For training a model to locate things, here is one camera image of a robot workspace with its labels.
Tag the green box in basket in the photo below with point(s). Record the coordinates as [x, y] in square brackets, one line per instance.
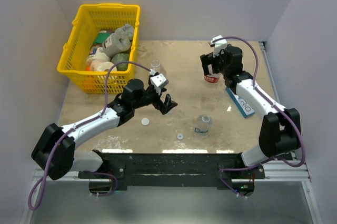
[101, 37]

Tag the yellow plastic basket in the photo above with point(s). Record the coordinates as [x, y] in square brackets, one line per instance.
[89, 20]

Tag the clear white bottle cap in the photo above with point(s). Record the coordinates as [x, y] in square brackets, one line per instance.
[180, 136]

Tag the green round fruit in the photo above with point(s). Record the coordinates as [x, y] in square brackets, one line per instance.
[121, 57]

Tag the clear bottle lying near basket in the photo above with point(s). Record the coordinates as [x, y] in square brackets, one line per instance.
[157, 66]

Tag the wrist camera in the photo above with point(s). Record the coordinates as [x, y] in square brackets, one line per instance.
[218, 43]
[162, 82]

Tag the blue white toothpaste box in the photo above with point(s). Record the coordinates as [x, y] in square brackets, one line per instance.
[244, 108]

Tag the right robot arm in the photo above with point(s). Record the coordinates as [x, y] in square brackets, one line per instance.
[280, 128]

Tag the white tape roll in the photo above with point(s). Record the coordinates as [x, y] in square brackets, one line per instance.
[100, 66]

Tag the cream labelled container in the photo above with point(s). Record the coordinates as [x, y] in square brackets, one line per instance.
[97, 53]

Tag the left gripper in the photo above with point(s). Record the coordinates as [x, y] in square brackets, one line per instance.
[164, 107]

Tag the clear bottle with red ring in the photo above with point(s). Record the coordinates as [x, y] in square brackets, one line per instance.
[212, 78]

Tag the clear labelled bottle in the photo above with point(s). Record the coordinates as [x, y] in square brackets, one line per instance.
[203, 124]

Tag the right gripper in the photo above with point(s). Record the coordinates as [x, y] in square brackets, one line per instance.
[205, 59]

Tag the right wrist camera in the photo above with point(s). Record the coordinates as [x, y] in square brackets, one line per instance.
[218, 43]

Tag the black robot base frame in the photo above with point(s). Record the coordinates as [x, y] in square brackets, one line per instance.
[221, 171]

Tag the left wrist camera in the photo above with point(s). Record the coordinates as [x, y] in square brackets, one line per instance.
[162, 82]

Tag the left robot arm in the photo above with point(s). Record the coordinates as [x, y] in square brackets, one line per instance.
[55, 151]

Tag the grey paper roll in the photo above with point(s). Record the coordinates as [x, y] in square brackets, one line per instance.
[119, 41]

